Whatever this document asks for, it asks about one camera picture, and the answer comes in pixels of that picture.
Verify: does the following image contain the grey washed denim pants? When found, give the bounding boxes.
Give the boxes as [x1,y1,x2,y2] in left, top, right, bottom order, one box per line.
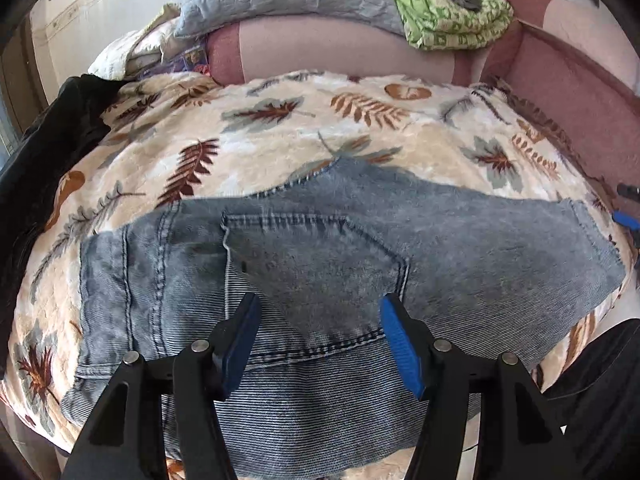
[62,158,628,479]

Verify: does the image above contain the green patterned folded blanket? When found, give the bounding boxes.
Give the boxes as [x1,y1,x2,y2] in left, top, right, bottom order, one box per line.
[395,0,514,51]

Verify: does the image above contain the black jacket on armrest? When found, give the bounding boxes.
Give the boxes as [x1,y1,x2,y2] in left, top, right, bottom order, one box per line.
[0,74,125,365]

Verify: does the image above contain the leaf print plush blanket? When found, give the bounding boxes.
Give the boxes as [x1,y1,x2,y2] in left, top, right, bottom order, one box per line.
[1,72,636,450]

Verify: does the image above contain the stained glass window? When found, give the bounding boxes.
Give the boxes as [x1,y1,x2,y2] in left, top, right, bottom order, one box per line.
[0,96,18,168]

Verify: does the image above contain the white crumpled cloth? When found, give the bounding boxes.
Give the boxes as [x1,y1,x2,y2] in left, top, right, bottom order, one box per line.
[88,3,210,80]

